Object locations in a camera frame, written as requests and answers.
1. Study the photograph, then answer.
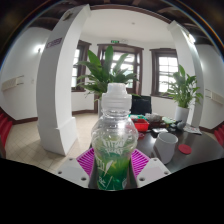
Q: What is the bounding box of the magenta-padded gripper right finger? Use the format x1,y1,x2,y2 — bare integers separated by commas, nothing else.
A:
128,148,172,190

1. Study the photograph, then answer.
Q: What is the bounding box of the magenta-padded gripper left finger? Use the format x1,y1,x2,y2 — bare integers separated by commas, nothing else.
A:
55,147,99,190

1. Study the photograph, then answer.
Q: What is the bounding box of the clear green-label drink bottle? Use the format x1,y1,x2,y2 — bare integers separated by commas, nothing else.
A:
90,82,140,192

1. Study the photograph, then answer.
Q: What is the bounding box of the white mug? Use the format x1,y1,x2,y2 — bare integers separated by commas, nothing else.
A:
152,132,179,165

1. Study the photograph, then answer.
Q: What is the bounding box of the flat black box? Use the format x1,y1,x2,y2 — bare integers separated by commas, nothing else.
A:
150,127,169,138

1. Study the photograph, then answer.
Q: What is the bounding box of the red plastic basket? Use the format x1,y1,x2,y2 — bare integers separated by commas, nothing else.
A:
133,118,150,133

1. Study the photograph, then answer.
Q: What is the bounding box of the grey ball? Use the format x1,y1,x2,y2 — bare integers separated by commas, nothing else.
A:
176,120,187,131

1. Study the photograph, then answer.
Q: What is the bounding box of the green box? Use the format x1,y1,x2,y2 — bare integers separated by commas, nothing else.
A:
129,114,148,121

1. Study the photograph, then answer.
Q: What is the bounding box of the printed paper leaflet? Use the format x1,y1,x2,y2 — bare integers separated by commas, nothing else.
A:
183,123,203,135

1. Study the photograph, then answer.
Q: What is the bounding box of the black chair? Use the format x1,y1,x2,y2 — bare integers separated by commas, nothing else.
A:
130,94,153,116

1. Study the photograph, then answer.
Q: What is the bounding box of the red carpeted staircase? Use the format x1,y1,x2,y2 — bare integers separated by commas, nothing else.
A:
213,122,224,148
0,111,14,148

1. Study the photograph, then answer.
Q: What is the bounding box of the leafy plant in white pot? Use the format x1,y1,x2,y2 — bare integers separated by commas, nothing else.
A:
75,44,140,118
163,64,204,124

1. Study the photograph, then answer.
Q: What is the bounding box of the dark-framed window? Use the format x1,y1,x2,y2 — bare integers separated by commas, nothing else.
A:
71,39,92,93
149,48,179,98

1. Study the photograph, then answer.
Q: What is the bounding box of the dark wooden glazed door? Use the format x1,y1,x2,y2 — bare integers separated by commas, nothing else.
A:
96,43,144,96

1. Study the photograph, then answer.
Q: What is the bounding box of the purple column sign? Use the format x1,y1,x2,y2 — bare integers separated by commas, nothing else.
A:
45,37,64,49

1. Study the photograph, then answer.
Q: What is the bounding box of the white wall radiator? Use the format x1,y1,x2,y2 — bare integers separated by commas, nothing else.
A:
1,74,25,92
204,89,224,106

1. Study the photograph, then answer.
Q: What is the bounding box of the bright wall lamp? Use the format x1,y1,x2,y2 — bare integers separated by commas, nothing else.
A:
33,44,44,54

